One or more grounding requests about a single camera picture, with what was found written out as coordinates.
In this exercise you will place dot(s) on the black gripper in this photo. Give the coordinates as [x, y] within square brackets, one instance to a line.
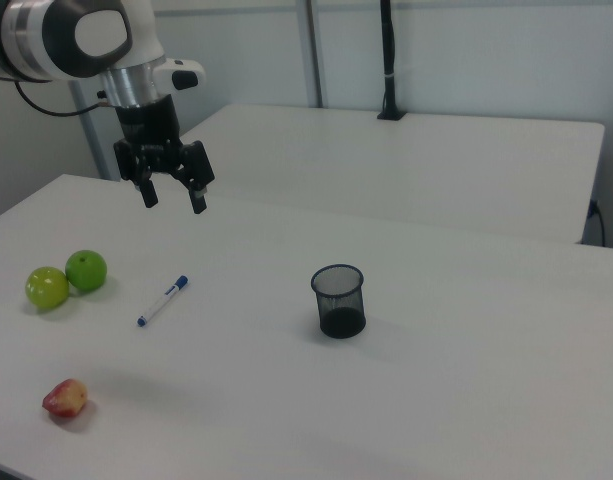
[148, 127]

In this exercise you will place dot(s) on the white marker with blue cap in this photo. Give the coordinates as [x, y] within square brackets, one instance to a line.
[162, 301]

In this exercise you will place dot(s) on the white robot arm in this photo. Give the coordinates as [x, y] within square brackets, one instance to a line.
[61, 35]

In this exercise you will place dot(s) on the dark green apple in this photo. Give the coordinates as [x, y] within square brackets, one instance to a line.
[86, 270]

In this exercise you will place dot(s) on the yellow-green apple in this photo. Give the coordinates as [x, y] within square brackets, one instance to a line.
[47, 287]

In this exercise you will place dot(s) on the black mesh pen cup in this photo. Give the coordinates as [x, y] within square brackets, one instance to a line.
[341, 312]

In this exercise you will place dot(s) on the red and yellow apple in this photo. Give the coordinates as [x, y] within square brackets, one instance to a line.
[65, 397]

